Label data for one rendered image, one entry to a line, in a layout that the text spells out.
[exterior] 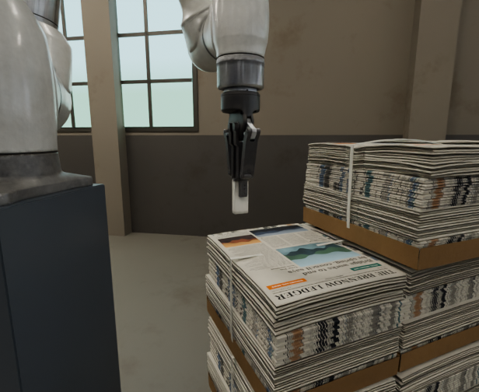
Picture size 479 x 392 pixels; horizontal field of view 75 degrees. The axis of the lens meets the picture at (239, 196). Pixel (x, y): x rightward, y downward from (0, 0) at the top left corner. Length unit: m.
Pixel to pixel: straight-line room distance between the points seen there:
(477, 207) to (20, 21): 0.82
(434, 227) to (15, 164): 0.68
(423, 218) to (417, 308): 0.20
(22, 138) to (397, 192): 0.62
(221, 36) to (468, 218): 0.58
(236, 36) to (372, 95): 2.76
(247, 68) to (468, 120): 3.07
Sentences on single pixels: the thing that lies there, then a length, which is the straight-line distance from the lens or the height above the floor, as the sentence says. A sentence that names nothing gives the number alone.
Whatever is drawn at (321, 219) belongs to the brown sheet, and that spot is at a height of 0.86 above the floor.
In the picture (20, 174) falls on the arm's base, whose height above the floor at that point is 1.03.
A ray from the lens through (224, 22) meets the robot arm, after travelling 0.61.
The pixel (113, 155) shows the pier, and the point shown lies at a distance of 3.60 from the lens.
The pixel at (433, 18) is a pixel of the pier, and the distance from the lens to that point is 3.36.
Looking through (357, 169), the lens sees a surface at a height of 1.01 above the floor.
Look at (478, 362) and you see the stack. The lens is 1.02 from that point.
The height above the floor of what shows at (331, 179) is 0.97.
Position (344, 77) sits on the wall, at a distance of 3.27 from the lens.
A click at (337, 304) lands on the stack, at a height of 0.79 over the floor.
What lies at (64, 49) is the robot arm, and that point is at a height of 1.24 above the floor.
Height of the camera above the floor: 1.08
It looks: 11 degrees down
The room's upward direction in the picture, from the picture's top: straight up
